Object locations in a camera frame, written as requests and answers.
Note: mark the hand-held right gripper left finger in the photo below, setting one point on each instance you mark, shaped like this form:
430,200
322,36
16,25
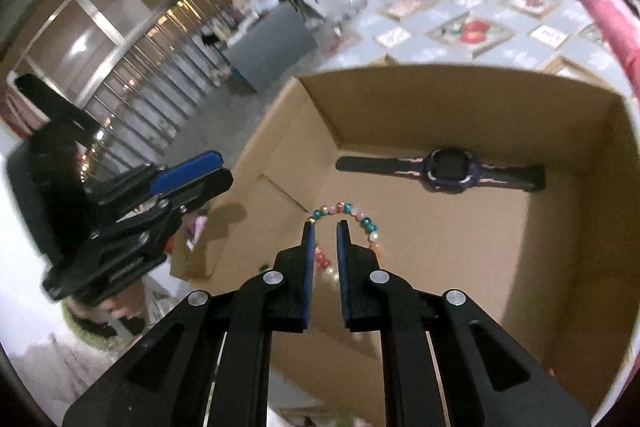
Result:
309,279

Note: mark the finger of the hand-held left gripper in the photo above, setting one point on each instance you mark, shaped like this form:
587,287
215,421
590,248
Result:
210,187
192,168

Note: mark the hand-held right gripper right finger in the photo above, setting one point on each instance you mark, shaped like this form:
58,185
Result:
343,279

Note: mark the brown cardboard box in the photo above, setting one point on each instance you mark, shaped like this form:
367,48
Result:
450,257

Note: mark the person's left forearm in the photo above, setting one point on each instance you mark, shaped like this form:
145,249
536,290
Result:
75,357

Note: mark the metal railing rack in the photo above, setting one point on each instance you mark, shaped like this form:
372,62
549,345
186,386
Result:
165,57

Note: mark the grey storage box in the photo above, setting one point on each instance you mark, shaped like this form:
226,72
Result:
272,47

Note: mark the dark purple wrist watch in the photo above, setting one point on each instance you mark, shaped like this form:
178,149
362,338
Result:
450,167

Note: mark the brown wooden wardrobe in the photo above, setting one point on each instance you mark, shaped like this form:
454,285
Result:
75,17

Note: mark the fruit print floor mat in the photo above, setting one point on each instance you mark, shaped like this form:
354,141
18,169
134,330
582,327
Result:
475,32

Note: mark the pink floral blanket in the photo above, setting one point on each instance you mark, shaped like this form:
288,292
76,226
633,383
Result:
607,7

